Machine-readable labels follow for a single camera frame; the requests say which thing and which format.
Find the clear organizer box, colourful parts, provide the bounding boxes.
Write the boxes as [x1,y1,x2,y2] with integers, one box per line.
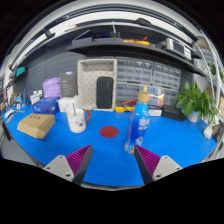
[139,85,165,108]

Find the black shelf unit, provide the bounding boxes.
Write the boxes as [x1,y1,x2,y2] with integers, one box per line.
[9,16,208,78]

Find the white dotted open tray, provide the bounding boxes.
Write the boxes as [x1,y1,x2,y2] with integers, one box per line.
[76,58,118,112]

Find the small green leafy plant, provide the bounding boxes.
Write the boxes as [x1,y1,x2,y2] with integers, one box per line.
[207,61,224,84]

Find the green potted plant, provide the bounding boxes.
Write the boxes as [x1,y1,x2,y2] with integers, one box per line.
[174,81,218,125]

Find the black rounded case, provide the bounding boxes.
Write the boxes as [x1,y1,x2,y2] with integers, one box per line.
[96,76,114,110]

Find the black box with white label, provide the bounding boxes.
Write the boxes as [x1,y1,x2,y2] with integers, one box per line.
[148,106,163,117]

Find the dark grey upright box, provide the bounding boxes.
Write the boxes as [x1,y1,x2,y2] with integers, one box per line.
[59,70,79,98]

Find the purple plastic bag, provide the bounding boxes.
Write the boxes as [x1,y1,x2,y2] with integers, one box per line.
[42,77,63,99]

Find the teal wall-mounted holder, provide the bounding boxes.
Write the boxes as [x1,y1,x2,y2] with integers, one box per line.
[14,65,27,78]

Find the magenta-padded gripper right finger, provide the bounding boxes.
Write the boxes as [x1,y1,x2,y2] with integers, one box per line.
[133,144,184,186]

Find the blue drink bottle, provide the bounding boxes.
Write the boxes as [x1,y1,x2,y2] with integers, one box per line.
[123,91,152,156]

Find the yellow multimeter with red leads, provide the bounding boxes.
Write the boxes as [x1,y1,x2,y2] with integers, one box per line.
[114,99,137,113]

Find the flat black box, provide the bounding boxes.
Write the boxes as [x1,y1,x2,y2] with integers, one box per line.
[161,104,187,122]

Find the grey small-parts drawer cabinet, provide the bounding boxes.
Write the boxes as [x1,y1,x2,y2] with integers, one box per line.
[163,87,181,108]
[152,61,182,90]
[114,82,143,105]
[115,57,154,84]

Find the brown cardboard box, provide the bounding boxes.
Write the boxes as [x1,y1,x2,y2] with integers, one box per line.
[16,113,57,140]

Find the white mug with face print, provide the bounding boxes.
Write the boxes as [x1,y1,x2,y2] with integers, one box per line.
[65,108,92,134]

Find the small white printed box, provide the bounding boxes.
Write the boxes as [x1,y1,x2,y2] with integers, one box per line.
[29,89,44,105]

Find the flat round red coaster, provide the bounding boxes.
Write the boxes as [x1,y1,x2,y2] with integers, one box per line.
[99,125,120,139]

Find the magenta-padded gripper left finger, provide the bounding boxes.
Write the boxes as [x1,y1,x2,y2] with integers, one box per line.
[42,143,94,187]

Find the blue printed box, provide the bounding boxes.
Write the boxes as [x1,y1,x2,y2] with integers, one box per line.
[32,96,60,115]

